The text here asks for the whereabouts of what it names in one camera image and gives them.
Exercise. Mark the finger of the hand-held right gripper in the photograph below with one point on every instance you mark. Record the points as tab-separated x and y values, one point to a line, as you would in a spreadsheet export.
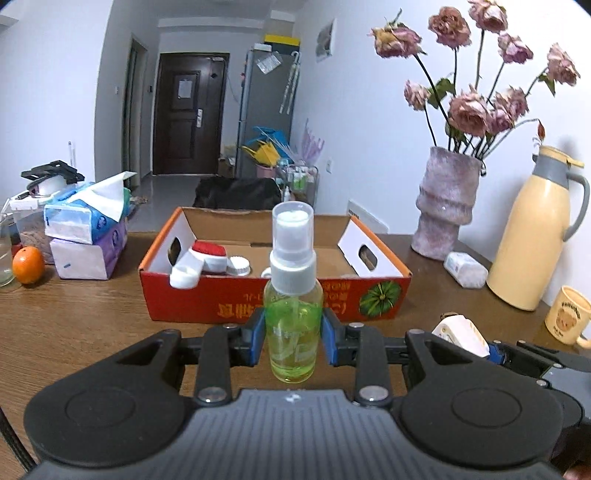
495	353

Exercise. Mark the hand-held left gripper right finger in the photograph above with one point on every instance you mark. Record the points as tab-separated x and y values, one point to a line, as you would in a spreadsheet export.
328	339

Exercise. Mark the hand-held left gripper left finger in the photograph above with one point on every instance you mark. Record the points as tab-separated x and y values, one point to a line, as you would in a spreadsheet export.
257	339

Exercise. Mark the green spray bottle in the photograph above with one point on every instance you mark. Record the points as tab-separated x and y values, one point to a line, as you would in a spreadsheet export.
291	332

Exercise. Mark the red cardboard box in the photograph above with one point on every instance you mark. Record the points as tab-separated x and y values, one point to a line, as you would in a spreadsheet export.
277	304

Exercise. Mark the red white lint brush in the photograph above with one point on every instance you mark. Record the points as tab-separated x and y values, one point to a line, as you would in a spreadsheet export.
207	258

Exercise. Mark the yellow bear mug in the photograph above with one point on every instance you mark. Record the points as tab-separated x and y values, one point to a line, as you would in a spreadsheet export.
567	316

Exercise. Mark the white plastic jar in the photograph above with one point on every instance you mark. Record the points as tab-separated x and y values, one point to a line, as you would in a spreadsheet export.
466	270

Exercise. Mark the yellow thermos jug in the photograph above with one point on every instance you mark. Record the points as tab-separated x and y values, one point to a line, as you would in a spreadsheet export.
535	230

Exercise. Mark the black bag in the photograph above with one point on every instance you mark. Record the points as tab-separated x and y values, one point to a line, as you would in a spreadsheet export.
235	191

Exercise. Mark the pink ceramic vase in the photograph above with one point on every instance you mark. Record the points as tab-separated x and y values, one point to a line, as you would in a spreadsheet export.
443	207

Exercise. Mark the storage trolley with bottles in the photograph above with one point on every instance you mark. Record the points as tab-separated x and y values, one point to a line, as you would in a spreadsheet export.
300	177

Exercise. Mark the yellow bag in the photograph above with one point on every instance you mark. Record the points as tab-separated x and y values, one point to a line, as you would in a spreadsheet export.
263	154

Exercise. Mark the purple tissue pack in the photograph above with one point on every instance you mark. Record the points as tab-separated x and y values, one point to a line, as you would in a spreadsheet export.
87	256

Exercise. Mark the pale purple decoration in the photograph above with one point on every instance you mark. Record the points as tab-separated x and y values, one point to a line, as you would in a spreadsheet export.
311	141

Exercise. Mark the blue folding rack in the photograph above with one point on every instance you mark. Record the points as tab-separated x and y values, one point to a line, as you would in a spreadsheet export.
272	136

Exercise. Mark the blue tissue pack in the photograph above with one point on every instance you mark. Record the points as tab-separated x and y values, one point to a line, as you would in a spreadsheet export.
83	217

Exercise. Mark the grey refrigerator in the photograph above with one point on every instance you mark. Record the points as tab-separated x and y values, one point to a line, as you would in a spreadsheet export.
265	110

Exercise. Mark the dark brown door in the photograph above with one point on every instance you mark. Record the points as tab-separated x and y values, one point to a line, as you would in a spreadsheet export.
189	115

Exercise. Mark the orange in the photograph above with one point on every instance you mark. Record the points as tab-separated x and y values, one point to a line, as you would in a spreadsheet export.
28	264

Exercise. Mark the bunch of dried pink roses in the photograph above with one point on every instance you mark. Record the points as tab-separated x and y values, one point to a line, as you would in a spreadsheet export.
468	113

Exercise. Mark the clear food container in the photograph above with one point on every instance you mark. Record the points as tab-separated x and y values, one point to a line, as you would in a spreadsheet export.
32	230

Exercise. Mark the grey side door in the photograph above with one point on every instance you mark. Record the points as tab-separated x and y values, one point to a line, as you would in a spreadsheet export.
134	115

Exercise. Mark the white folded umbrella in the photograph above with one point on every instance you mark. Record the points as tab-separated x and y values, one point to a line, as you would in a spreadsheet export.
288	83

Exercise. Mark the paper notice on door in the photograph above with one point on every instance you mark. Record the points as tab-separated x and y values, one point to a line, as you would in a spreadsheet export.
184	87

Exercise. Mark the black plastic stand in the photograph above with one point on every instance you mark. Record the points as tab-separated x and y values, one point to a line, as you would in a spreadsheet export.
53	173

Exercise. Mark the clear drinking glass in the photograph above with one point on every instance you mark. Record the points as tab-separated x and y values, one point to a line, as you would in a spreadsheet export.
4	258

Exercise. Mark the clear document pouch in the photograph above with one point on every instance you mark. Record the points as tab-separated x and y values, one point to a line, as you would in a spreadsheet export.
268	62

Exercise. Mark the yellow box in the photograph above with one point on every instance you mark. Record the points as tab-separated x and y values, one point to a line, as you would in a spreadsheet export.
281	39

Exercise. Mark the white wall socket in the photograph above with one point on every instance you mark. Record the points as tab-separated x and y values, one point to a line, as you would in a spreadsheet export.
329	165

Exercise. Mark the wall electrical panel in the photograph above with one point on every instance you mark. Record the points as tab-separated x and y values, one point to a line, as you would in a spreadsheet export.
325	39

